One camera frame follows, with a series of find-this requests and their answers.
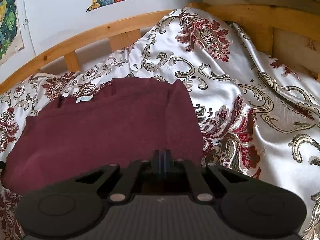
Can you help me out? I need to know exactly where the white wall pipe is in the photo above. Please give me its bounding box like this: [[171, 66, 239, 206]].
[[19, 0, 38, 57]]

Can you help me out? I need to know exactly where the floral satin bedspread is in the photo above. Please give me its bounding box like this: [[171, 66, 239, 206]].
[[1, 8, 319, 239]]

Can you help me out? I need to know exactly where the maroon long sleeve top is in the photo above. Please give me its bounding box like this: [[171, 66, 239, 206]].
[[1, 77, 203, 195]]

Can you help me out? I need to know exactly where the green cartoon wall poster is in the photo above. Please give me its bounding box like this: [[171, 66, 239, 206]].
[[0, 0, 24, 65]]

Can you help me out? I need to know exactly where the wooden bed frame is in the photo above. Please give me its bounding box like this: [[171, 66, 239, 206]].
[[1, 0, 319, 92]]

